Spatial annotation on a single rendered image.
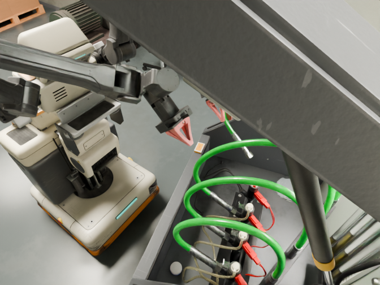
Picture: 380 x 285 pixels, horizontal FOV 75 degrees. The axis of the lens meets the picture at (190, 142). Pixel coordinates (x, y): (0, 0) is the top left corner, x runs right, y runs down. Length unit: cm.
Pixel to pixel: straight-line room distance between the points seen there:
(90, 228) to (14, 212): 81
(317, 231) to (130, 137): 233
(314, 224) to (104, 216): 155
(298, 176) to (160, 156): 213
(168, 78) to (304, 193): 46
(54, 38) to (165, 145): 157
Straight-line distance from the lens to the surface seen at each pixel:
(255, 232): 46
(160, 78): 59
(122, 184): 180
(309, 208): 21
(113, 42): 108
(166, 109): 66
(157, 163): 223
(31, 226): 222
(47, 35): 102
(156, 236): 85
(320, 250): 27
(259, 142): 51
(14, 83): 90
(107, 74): 62
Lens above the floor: 173
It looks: 46 degrees down
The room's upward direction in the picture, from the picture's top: straight up
